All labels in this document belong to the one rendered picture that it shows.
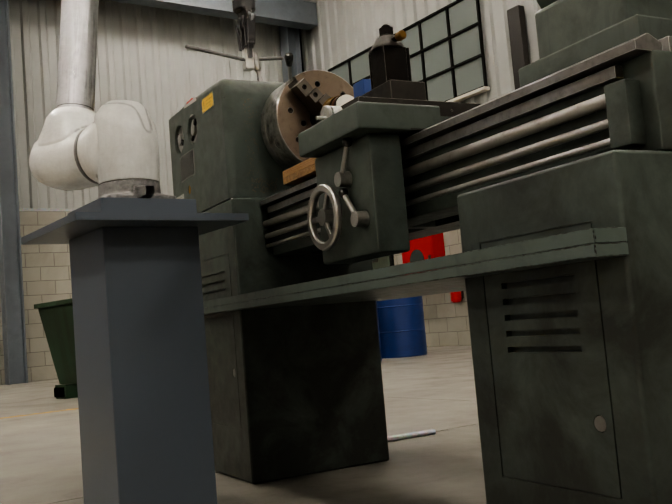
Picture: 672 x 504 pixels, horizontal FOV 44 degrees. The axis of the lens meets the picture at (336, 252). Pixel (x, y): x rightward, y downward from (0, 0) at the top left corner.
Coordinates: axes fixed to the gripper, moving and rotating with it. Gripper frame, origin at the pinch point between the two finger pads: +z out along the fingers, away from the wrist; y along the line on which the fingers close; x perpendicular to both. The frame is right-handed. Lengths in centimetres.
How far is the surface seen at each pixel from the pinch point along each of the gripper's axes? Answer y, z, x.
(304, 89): 30.5, 18.7, 4.3
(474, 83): -628, -213, 598
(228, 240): 6, 61, -14
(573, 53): 142, 44, 2
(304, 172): 47, 47, -6
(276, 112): 26.5, 25.0, -3.6
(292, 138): 26.7, 32.8, 0.8
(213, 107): 1.6, 17.2, -14.0
